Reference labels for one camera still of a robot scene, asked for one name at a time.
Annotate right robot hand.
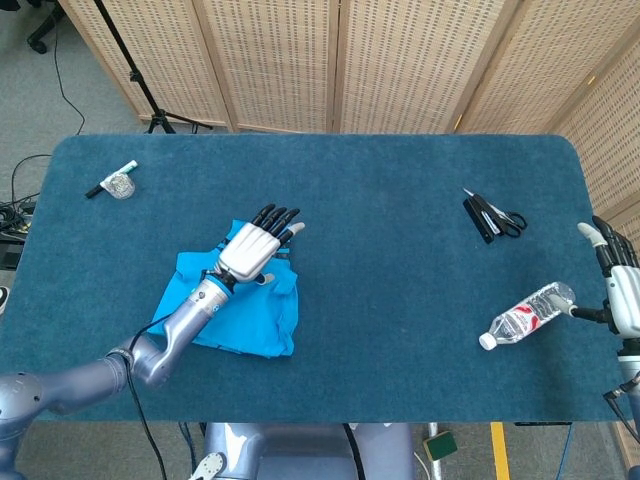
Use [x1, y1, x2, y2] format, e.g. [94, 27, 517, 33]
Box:
[549, 214, 640, 340]

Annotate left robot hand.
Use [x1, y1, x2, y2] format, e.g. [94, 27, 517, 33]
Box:
[202, 203, 306, 294]

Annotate blue printed t-shirt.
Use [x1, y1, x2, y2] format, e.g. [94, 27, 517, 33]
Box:
[149, 219, 301, 359]

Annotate dark blue table carpet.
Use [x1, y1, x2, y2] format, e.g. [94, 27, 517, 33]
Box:
[0, 132, 636, 426]

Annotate clear plastic water bottle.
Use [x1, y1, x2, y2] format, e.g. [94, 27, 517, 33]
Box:
[478, 281, 576, 350]

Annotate black scissors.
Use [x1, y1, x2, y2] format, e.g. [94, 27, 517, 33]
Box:
[462, 187, 529, 239]

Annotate black stapler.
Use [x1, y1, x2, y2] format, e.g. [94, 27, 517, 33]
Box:
[462, 195, 501, 245]

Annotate black marker white cap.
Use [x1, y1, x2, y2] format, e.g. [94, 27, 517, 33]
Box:
[84, 159, 139, 200]

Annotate wicker folding screen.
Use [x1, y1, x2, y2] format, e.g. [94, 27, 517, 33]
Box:
[59, 0, 640, 471]

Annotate yellow floor tape strip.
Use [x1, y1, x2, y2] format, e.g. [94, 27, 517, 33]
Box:
[489, 422, 511, 480]

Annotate black tripod stand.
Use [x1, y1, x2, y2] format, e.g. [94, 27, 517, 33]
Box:
[92, 0, 214, 135]

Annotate blue-grey robot torso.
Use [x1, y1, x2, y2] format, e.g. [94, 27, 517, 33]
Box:
[202, 422, 416, 480]

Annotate white perforated plate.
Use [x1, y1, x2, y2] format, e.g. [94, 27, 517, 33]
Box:
[188, 452, 227, 480]

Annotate green and yellow pad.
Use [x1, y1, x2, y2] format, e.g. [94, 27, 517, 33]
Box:
[422, 430, 459, 461]

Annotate black floor box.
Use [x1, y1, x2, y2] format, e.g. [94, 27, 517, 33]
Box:
[0, 243, 24, 271]

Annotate silver table leg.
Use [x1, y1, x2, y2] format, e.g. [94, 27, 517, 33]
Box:
[427, 422, 444, 480]

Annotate black office chair base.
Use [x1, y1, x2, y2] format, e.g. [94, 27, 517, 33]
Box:
[27, 0, 66, 55]

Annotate blue cable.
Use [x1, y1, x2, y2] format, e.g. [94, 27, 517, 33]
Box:
[562, 423, 575, 480]

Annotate black floor cable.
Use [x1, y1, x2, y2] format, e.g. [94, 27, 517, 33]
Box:
[52, 24, 86, 136]

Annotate tangled cable bundle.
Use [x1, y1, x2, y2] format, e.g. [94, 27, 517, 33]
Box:
[0, 154, 51, 241]

